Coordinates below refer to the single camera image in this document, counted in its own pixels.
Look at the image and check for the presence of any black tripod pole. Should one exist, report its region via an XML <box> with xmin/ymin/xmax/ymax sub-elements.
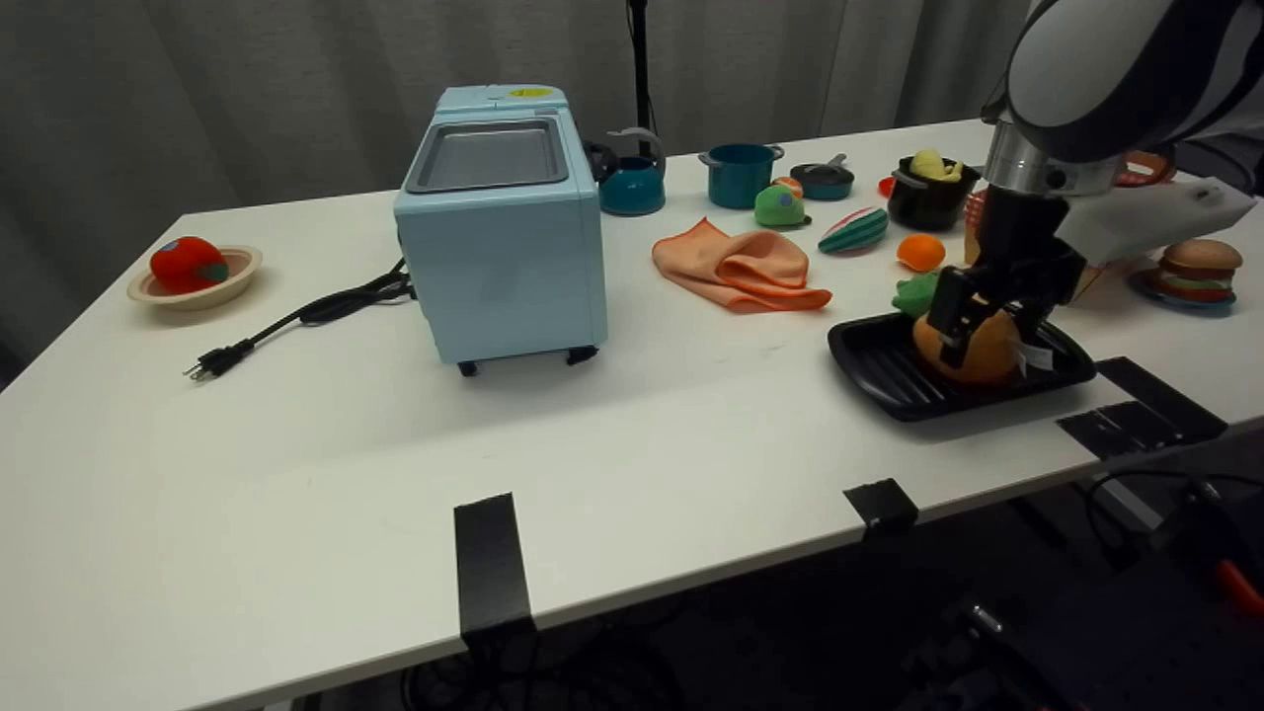
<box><xmin>624</xmin><ymin>0</ymin><xmax>660</xmax><ymax>133</ymax></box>

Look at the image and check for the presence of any small orange fruit toy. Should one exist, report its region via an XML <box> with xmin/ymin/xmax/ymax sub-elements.
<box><xmin>891</xmin><ymin>228</ymin><xmax>952</xmax><ymax>277</ymax></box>

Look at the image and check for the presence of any black toy pot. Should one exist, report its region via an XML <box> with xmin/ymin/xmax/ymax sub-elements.
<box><xmin>885</xmin><ymin>149</ymin><xmax>987</xmax><ymax>237</ymax></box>

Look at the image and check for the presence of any orange bread roll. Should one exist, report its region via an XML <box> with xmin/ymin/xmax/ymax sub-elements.
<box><xmin>891</xmin><ymin>270</ymin><xmax>1057</xmax><ymax>390</ymax></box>

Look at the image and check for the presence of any teal toy kettle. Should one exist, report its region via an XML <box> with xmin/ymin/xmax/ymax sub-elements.
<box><xmin>579</xmin><ymin>122</ymin><xmax>670</xmax><ymax>223</ymax></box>

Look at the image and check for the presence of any red tomato plush in bowl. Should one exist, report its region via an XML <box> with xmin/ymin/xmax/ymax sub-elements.
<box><xmin>146</xmin><ymin>232</ymin><xmax>232</xmax><ymax>298</ymax></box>

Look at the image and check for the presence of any red checkered basket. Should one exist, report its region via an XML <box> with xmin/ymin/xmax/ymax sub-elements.
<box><xmin>960</xmin><ymin>147</ymin><xmax>1182</xmax><ymax>307</ymax></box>

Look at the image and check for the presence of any small black tape square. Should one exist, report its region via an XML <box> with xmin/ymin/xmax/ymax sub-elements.
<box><xmin>843</xmin><ymin>476</ymin><xmax>922</xmax><ymax>539</ymax></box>

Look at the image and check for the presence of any striped watermelon slice plush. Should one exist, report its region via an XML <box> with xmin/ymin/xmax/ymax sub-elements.
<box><xmin>814</xmin><ymin>207</ymin><xmax>891</xmax><ymax>256</ymax></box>

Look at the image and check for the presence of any teal toy pot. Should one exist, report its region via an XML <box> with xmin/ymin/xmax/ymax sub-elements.
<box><xmin>694</xmin><ymin>139</ymin><xmax>789</xmax><ymax>214</ymax></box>

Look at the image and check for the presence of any wide black tape strip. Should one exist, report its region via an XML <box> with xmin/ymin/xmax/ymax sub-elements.
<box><xmin>1094</xmin><ymin>351</ymin><xmax>1234</xmax><ymax>448</ymax></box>

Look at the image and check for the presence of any orange red handle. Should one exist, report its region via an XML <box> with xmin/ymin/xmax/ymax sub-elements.
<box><xmin>1213</xmin><ymin>559</ymin><xmax>1264</xmax><ymax>626</ymax></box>

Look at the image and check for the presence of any black tape patch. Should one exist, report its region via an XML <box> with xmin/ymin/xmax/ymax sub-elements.
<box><xmin>1055</xmin><ymin>398</ymin><xmax>1166</xmax><ymax>463</ymax></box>

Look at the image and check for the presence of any black equipment with cables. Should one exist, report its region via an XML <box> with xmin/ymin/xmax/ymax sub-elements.
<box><xmin>906</xmin><ymin>432</ymin><xmax>1264</xmax><ymax>711</ymax></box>

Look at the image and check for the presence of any burger plush toy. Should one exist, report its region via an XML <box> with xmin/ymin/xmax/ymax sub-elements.
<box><xmin>1157</xmin><ymin>237</ymin><xmax>1249</xmax><ymax>305</ymax></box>

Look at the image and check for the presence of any green pear plush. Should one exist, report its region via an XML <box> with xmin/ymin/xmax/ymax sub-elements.
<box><xmin>750</xmin><ymin>173</ymin><xmax>814</xmax><ymax>232</ymax></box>

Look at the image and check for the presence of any small dark teal pan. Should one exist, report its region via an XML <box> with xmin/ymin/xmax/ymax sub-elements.
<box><xmin>786</xmin><ymin>149</ymin><xmax>858</xmax><ymax>207</ymax></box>

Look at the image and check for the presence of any black power cable with plug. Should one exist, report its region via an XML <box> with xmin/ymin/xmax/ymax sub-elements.
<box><xmin>183</xmin><ymin>256</ymin><xmax>419</xmax><ymax>386</ymax></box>

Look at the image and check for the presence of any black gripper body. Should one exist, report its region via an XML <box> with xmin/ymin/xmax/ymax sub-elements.
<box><xmin>937</xmin><ymin>190</ymin><xmax>1090</xmax><ymax>326</ymax></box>

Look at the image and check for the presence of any yellow plush toy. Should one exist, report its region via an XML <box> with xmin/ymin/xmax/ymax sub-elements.
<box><xmin>906</xmin><ymin>147</ymin><xmax>969</xmax><ymax>190</ymax></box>

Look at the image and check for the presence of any orange folded cloth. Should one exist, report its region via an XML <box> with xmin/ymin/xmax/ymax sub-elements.
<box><xmin>646</xmin><ymin>214</ymin><xmax>837</xmax><ymax>315</ymax></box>

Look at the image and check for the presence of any long black tape strip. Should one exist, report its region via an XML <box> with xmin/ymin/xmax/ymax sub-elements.
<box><xmin>449</xmin><ymin>490</ymin><xmax>538</xmax><ymax>646</ymax></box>

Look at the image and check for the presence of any light blue toaster oven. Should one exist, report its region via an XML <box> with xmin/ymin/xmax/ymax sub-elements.
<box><xmin>392</xmin><ymin>82</ymin><xmax>611</xmax><ymax>384</ymax></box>

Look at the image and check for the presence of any black ridged tray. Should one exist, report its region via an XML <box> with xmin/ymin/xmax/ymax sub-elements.
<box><xmin>825</xmin><ymin>307</ymin><xmax>1102</xmax><ymax>426</ymax></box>

